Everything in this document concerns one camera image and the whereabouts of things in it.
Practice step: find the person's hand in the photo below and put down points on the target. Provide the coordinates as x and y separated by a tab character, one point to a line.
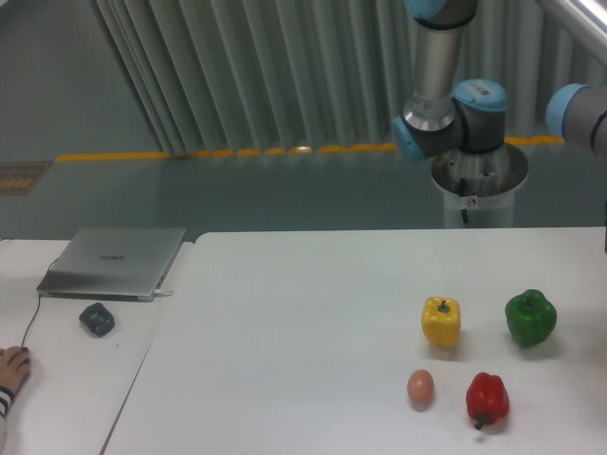
15	368

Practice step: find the striped sleeve forearm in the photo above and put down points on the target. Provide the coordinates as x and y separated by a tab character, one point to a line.
6	399

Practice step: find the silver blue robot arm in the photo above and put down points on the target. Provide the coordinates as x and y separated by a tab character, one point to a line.
470	116

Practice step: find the small dark grey device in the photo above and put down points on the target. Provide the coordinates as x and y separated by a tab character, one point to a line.
97	320

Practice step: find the silver closed laptop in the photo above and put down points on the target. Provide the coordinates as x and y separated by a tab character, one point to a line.
114	263

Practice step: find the grey pleated curtain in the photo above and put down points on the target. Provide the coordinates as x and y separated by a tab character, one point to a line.
262	75

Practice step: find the brown egg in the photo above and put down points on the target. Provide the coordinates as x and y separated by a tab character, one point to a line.
420	387

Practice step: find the yellow bell pepper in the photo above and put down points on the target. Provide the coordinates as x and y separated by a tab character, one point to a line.
441	321

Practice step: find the red bell pepper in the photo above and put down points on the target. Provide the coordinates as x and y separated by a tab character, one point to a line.
487	400

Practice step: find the green bell pepper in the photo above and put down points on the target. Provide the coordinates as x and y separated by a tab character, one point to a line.
530	318

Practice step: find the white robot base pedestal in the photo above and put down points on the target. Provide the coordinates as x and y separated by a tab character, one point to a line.
479	191

